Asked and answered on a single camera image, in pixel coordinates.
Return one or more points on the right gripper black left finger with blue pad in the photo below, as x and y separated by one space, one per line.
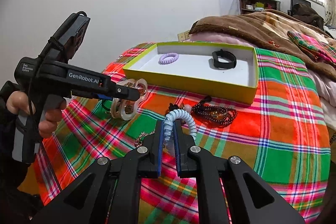
108 191

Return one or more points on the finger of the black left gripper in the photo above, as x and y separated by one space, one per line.
126 93

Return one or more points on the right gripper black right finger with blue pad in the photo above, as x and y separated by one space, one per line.
229 190

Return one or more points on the clear beige hair claw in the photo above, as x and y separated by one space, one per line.
124 109

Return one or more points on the rose gold rhinestone hair clip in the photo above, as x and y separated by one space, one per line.
139 140

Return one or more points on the person's left hand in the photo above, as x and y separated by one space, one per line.
19 101

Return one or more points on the colourful plaid cloth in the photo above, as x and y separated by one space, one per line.
282 135

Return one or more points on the yellow-green shallow box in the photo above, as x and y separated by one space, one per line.
189 67

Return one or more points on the black wristband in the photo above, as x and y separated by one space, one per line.
224 59

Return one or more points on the brown fleece blanket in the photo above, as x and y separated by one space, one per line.
268 30

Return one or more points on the folded plaid cloth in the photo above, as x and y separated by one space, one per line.
317 51

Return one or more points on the dark chair with clothes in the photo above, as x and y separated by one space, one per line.
302 10

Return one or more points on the wall socket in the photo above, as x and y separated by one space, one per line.
183 36

